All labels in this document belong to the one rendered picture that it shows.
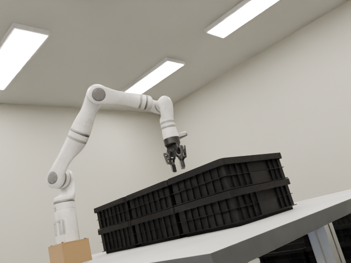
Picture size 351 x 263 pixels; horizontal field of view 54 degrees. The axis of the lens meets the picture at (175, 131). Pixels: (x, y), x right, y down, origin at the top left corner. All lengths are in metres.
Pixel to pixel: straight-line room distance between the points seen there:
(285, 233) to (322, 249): 0.35
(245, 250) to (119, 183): 4.85
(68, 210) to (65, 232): 0.09
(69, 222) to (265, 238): 1.03
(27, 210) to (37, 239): 0.38
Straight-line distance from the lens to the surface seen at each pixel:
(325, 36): 4.94
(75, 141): 1.60
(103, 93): 1.58
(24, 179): 4.83
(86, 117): 1.63
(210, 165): 1.22
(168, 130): 1.61
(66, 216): 1.62
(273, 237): 0.79
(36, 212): 4.80
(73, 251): 1.58
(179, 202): 1.36
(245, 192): 1.23
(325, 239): 1.15
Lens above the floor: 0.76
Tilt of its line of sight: 14 degrees up
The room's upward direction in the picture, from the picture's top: 15 degrees counter-clockwise
